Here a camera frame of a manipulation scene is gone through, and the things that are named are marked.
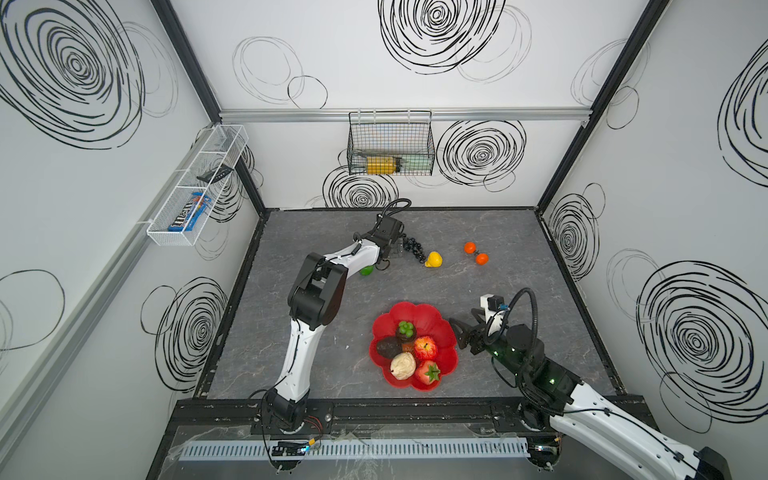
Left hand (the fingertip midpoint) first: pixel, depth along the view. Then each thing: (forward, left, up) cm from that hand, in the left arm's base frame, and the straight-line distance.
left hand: (389, 245), depth 104 cm
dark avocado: (-36, -1, +2) cm, 36 cm away
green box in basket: (+8, -8, +29) cm, 32 cm away
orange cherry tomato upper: (+1, -29, -1) cm, 29 cm away
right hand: (-30, -20, +9) cm, 37 cm away
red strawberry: (-42, -12, +3) cm, 44 cm away
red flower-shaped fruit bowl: (-27, -13, -2) cm, 30 cm away
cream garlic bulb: (-41, -5, +3) cm, 42 cm away
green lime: (-10, +7, -1) cm, 12 cm away
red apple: (-36, -11, +3) cm, 38 cm away
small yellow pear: (-6, -15, 0) cm, 17 cm away
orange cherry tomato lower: (-4, -32, -1) cm, 33 cm away
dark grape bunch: (0, -10, -1) cm, 10 cm away
